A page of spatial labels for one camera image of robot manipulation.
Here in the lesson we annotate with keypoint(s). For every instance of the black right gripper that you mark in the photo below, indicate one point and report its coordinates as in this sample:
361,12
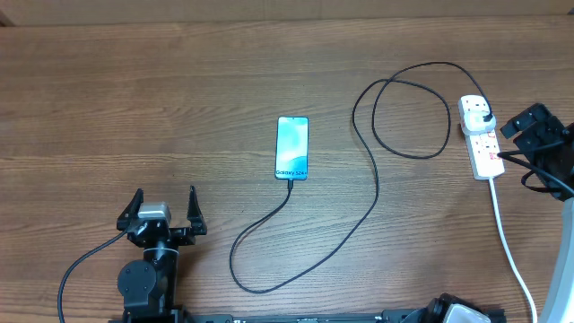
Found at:
538,128

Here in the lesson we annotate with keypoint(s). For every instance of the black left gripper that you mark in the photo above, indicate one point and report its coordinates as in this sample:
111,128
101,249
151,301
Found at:
186,236

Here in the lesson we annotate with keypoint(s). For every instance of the Samsung Galaxy smartphone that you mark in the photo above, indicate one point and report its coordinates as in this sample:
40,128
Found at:
292,148

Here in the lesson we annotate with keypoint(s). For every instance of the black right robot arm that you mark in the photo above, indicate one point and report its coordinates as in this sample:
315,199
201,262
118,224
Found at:
558,304

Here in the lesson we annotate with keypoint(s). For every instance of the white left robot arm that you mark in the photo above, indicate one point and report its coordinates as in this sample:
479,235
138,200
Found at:
148,286

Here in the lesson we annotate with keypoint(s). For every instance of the white charger adapter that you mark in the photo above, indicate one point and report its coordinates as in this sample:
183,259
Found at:
474,122

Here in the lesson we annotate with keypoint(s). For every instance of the white power strip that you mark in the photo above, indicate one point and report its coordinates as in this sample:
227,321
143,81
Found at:
482,149

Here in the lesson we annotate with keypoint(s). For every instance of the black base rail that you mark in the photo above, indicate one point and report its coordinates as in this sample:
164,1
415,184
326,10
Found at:
386,316

